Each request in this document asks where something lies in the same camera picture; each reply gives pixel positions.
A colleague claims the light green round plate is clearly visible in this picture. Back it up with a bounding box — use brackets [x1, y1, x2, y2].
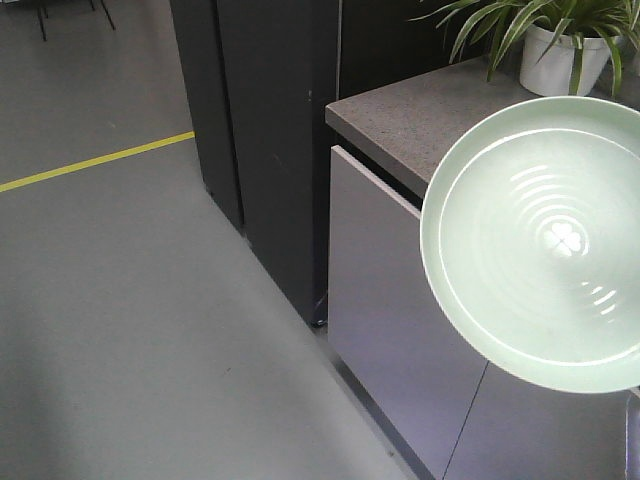
[420, 96, 639, 394]

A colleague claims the dark tall cabinet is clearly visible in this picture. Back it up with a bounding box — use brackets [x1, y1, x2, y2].
[170, 1, 464, 327]

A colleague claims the grey kitchen counter cabinet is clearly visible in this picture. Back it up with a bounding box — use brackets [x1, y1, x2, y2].
[326, 59, 639, 479]

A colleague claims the white plant pot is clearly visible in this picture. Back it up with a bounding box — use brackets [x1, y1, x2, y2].
[519, 25, 610, 96]

